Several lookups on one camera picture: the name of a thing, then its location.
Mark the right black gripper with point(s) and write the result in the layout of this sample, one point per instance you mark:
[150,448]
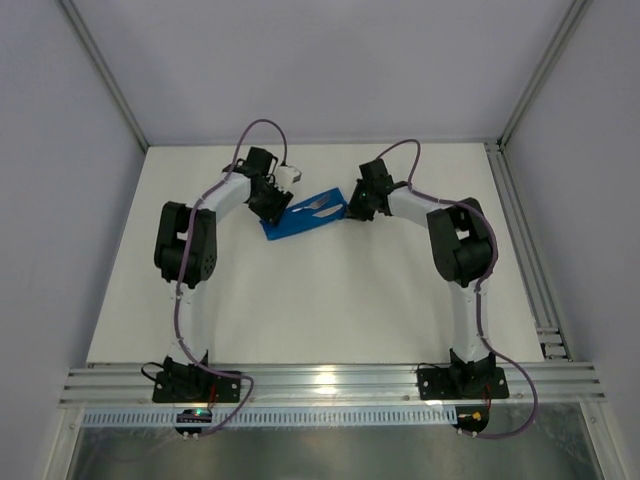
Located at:
[358,200]

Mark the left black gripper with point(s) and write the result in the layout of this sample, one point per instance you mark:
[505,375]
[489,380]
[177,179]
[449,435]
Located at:
[273,206]

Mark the blue satin napkin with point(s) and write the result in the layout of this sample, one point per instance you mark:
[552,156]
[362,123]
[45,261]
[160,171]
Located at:
[296,223]

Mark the silver table knife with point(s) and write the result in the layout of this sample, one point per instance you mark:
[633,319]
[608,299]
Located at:
[333,211]

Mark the silver fork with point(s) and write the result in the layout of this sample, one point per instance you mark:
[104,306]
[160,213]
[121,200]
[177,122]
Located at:
[314,205]

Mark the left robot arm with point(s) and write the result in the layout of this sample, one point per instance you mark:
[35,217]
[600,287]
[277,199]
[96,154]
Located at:
[186,249]

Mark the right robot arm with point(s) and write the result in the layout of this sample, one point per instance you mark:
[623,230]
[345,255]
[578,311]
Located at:
[463,254]

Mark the left controller board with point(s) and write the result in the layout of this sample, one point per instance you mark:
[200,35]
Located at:
[192,422]

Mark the controller board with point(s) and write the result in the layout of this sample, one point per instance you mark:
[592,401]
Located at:
[192,422]
[471,421]

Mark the right controller board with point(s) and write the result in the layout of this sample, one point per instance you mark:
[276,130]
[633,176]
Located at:
[471,421]

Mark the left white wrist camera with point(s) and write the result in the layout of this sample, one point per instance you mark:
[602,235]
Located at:
[286,177]

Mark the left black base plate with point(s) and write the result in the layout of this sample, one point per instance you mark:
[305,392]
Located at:
[190,384]

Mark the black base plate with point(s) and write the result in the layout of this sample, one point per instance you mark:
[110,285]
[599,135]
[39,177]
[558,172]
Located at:
[190,384]
[452,383]

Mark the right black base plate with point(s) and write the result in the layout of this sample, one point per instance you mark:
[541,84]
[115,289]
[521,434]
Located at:
[452,383]

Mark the slotted grey cable duct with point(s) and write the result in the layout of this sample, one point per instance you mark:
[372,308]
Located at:
[332,416]

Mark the right aluminium side rail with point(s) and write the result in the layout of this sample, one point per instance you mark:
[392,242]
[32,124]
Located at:
[553,343]

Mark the left aluminium frame post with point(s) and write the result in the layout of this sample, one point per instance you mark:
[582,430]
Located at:
[92,50]

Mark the aluminium frame post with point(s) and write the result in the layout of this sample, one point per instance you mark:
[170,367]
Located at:
[552,53]
[92,50]

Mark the aluminium front rail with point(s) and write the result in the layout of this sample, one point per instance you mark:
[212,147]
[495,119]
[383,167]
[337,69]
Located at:
[322,385]

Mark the right aluminium frame post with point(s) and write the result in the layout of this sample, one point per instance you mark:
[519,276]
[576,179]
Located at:
[552,53]

